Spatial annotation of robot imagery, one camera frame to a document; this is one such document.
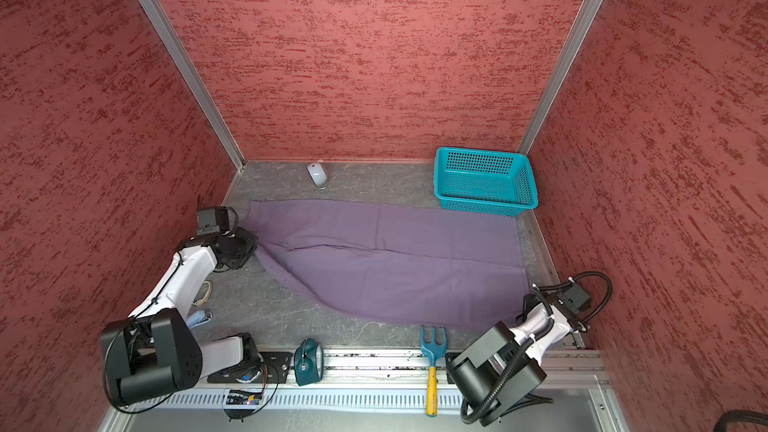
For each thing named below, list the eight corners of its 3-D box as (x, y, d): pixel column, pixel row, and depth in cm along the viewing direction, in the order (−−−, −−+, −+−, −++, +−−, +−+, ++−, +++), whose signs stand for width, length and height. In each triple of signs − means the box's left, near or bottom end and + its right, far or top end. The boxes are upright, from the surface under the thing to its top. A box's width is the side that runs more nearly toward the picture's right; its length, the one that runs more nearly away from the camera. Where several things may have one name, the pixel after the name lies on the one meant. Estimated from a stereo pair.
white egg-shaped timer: (316, 190, 113) (312, 175, 106) (310, 180, 116) (305, 165, 110) (330, 184, 115) (326, 169, 108) (323, 174, 118) (319, 159, 112)
